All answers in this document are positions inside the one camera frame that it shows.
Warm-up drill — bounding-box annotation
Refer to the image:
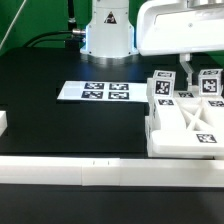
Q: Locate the white U-shaped fence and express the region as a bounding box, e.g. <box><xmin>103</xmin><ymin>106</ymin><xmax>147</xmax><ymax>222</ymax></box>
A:
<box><xmin>0</xmin><ymin>110</ymin><xmax>224</xmax><ymax>188</ymax></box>

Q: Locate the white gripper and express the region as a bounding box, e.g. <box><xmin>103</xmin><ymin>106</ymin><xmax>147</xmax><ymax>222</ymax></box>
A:
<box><xmin>136</xmin><ymin>0</ymin><xmax>224</xmax><ymax>90</ymax></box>

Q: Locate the white diagonal cord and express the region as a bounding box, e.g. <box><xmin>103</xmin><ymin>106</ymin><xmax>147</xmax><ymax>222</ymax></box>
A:
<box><xmin>0</xmin><ymin>0</ymin><xmax>28</xmax><ymax>51</ymax></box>

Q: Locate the white tagged cube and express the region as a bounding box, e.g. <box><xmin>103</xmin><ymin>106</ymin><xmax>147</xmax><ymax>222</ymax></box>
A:
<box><xmin>153</xmin><ymin>70</ymin><xmax>176</xmax><ymax>97</ymax></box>
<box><xmin>198</xmin><ymin>69</ymin><xmax>222</xmax><ymax>96</ymax></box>

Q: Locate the black cable with connector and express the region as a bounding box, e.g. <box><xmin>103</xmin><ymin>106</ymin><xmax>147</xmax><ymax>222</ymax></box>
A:
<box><xmin>23</xmin><ymin>28</ymin><xmax>87</xmax><ymax>48</ymax></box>

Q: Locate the white chair back frame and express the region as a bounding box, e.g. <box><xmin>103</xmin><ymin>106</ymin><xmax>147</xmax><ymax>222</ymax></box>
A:
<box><xmin>146</xmin><ymin>78</ymin><xmax>224</xmax><ymax>159</ymax></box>

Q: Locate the black vertical pole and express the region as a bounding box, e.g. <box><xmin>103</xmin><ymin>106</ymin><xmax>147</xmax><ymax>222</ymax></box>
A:
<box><xmin>67</xmin><ymin>0</ymin><xmax>76</xmax><ymax>23</ymax></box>

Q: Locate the white marker base plate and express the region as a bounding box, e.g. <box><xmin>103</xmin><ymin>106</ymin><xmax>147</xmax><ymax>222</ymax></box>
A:
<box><xmin>57</xmin><ymin>81</ymin><xmax>147</xmax><ymax>102</ymax></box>

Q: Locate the white chair seat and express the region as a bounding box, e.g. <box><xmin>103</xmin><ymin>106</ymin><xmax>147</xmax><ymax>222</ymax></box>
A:
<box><xmin>145</xmin><ymin>116</ymin><xmax>153</xmax><ymax>157</ymax></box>

